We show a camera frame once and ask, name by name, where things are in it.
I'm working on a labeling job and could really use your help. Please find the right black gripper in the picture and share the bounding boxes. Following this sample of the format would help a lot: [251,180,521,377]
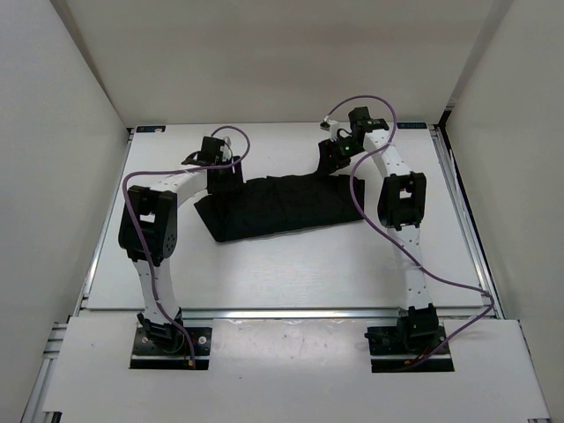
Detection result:
[315,137,365,179]

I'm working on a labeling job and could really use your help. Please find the black pleated skirt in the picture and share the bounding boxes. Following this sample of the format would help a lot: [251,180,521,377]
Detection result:
[195,174,365,243]

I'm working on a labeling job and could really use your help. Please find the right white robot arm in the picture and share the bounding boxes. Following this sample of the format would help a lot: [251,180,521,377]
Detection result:
[318,107,439,353]

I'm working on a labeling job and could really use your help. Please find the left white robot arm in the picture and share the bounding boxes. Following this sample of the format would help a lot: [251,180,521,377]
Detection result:
[118,137,242,353]

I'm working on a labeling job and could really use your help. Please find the right blue corner label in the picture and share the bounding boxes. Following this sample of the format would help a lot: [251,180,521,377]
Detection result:
[397,122,427,130]

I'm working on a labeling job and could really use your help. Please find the blue corner label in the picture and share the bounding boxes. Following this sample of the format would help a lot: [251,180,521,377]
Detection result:
[397,122,427,130]
[136,125,167,133]

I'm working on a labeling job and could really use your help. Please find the left blue corner label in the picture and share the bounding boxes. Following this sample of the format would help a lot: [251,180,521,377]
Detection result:
[136,125,167,133]

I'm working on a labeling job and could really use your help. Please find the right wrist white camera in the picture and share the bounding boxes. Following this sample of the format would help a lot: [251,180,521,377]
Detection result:
[320,115,350,142]

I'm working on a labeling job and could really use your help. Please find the wrist white camera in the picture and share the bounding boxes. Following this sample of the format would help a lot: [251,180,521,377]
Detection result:
[320,115,350,142]
[221,136,240,171]

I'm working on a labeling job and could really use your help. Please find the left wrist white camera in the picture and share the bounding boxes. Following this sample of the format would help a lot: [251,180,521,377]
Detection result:
[221,136,240,171]

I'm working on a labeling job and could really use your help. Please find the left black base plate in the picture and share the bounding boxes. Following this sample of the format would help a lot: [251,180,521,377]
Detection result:
[130,323,212,371]

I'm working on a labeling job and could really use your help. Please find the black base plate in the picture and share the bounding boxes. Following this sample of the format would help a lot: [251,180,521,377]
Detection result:
[130,323,212,371]
[364,324,455,374]

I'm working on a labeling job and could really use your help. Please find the aluminium front rail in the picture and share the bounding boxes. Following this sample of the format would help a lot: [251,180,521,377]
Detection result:
[70,306,487,320]

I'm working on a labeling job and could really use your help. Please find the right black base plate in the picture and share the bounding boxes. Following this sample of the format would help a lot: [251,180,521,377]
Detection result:
[364,324,455,374]

